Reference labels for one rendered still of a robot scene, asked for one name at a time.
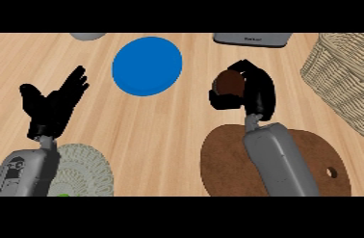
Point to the small green object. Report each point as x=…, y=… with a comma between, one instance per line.
x=64, y=195

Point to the blue round plate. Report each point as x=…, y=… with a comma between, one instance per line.
x=146, y=66

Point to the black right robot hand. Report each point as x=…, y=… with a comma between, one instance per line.
x=261, y=91

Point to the brown cupcake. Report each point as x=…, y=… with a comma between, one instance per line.
x=230, y=83

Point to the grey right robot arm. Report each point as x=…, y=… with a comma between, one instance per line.
x=279, y=158

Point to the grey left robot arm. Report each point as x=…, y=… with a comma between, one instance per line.
x=28, y=171

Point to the round brown cutting board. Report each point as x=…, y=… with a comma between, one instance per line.
x=223, y=164

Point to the round pale woven placemat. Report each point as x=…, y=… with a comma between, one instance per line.
x=86, y=171

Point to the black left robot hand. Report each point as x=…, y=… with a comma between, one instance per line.
x=52, y=105

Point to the grey rounded object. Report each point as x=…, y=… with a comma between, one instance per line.
x=89, y=36

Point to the pale wicker basket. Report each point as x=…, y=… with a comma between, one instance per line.
x=336, y=78

